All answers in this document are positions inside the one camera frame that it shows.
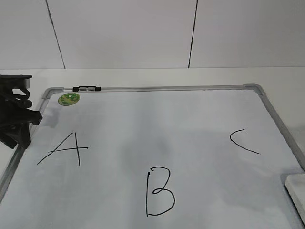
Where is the white whiteboard with grey frame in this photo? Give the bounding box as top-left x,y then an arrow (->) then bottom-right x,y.
0,89 -> 304,229

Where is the white whiteboard eraser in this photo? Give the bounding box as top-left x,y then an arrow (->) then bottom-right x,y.
285,174 -> 305,224

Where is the round green magnet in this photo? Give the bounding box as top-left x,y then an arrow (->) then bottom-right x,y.
58,93 -> 80,106

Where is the black hanging clip on frame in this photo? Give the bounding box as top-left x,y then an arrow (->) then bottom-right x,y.
72,86 -> 101,92

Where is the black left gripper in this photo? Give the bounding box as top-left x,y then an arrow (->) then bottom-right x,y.
0,74 -> 42,149

